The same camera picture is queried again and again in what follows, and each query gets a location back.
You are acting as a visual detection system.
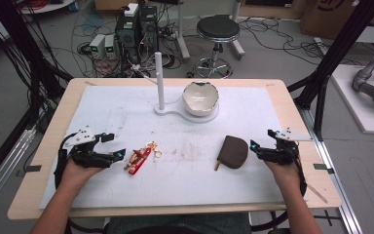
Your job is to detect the white floor board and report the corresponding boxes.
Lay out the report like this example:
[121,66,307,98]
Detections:
[330,63,374,137]

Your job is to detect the white box on tower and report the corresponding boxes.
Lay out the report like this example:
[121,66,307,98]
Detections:
[123,2,140,19]

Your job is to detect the black tape strip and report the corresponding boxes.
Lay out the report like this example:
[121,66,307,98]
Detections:
[23,164,43,174]
[313,163,336,176]

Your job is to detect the cardboard box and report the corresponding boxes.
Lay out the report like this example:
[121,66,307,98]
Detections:
[299,0,362,41]

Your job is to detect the person's left hand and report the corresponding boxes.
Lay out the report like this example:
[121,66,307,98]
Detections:
[59,157,104,197]

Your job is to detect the white table mat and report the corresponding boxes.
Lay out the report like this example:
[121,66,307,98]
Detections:
[38,85,309,210]

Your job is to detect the black round stool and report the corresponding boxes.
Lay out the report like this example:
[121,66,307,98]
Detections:
[194,14,242,80]

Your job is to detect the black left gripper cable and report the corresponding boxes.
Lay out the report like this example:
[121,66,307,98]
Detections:
[54,133,79,191]

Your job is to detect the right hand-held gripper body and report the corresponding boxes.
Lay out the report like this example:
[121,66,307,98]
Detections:
[257,127,314,166]

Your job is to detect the brown zip pouch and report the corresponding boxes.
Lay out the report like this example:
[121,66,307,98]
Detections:
[213,135,250,173]

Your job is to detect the small white power supply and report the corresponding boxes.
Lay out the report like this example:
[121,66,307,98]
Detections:
[89,33,107,60]
[104,33,118,60]

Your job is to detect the red keychain with gold rings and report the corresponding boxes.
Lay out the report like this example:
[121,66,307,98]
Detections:
[123,140,164,176]

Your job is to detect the white table leg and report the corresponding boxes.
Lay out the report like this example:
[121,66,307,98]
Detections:
[174,0,192,61]
[229,0,246,60]

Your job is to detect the white shell-shaped bowl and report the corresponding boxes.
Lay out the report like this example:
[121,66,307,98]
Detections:
[181,80,220,118]

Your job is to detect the black computer tower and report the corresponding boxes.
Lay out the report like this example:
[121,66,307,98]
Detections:
[139,4,160,55]
[114,13,142,67]

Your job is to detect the aluminium rail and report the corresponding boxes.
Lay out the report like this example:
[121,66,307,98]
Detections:
[0,127,37,217]
[299,106,364,234]

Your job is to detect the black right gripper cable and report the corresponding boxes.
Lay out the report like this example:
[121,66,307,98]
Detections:
[249,142,309,232]

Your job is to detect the person's right hand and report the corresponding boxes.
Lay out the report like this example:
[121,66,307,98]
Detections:
[265,158,306,196]

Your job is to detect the white stand with pole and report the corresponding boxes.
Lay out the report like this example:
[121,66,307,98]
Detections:
[131,51,220,125]

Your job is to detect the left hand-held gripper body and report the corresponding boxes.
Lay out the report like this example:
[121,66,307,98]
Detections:
[58,126,115,169]

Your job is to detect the person's dark pants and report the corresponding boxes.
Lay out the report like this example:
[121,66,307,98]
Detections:
[104,212,253,234]

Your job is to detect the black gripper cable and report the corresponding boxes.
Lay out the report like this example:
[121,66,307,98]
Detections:
[249,142,309,232]
[54,133,79,191]

